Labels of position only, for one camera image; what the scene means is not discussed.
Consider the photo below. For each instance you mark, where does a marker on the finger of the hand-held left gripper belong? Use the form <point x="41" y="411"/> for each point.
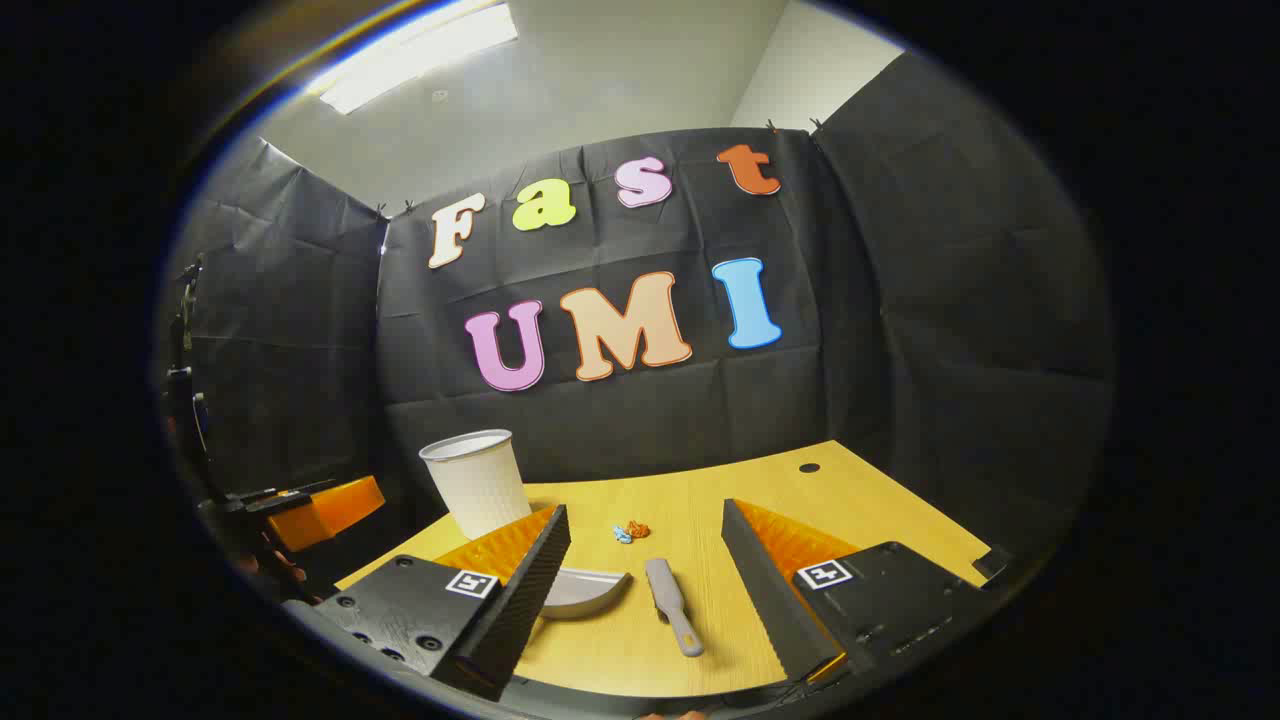
<point x="330" y="512"/>

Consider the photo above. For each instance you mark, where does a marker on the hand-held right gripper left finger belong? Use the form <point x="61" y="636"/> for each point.
<point x="515" y="590"/>

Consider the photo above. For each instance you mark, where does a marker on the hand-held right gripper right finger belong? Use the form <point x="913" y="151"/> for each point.
<point x="770" y="590"/>

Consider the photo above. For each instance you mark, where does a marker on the grey dustpan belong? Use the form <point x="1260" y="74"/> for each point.
<point x="592" y="592"/>

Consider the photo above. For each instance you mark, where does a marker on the small grey broom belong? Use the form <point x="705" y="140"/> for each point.
<point x="672" y="605"/>

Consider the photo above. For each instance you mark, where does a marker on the orange paper scrap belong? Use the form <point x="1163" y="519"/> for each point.
<point x="639" y="529"/>

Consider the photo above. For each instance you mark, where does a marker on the wooden desktop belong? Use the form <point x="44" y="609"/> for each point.
<point x="880" y="500"/>

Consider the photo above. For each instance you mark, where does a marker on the black tape strip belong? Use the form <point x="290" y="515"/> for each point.
<point x="992" y="563"/>

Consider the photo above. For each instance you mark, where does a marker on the black backdrop cloth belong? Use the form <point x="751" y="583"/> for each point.
<point x="900" y="300"/>

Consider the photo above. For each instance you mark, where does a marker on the ceiling light panel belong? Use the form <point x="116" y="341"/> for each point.
<point x="420" y="50"/>

